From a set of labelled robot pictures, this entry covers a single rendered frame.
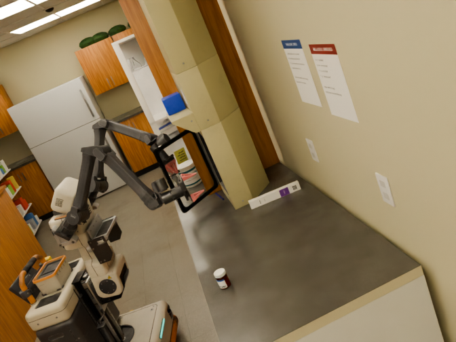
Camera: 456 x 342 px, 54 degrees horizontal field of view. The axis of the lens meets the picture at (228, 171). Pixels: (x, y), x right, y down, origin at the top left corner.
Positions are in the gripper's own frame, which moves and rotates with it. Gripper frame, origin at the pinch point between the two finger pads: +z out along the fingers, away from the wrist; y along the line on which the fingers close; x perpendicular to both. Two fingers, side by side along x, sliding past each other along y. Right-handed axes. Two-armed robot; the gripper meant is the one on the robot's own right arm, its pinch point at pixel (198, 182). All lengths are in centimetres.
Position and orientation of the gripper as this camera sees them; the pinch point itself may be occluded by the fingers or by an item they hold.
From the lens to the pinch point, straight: 222.4
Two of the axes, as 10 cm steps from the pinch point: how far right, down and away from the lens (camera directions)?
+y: -3.8, -8.7, -3.2
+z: 9.0, -4.3, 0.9
